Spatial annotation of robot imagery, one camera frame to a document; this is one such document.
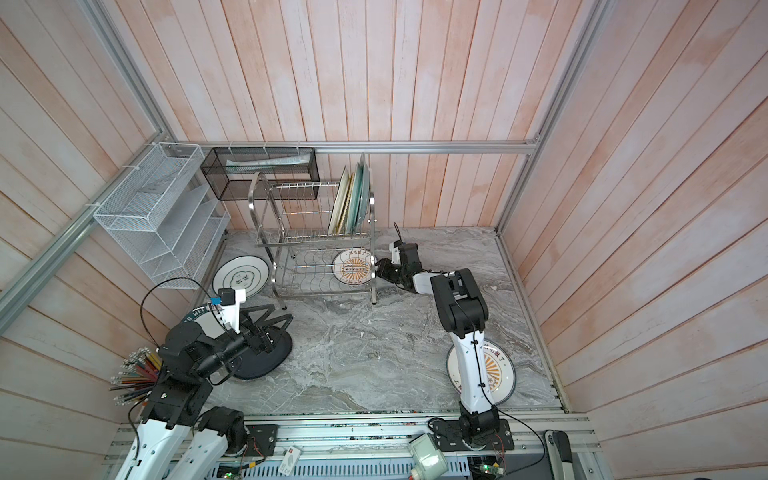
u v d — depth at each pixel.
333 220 0.72
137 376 0.70
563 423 0.78
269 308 0.70
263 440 0.73
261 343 0.58
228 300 0.58
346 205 0.73
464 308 0.62
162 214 0.74
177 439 0.48
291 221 1.22
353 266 1.05
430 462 0.67
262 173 0.80
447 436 0.73
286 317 0.62
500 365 0.84
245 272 1.07
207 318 0.95
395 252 1.01
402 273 0.88
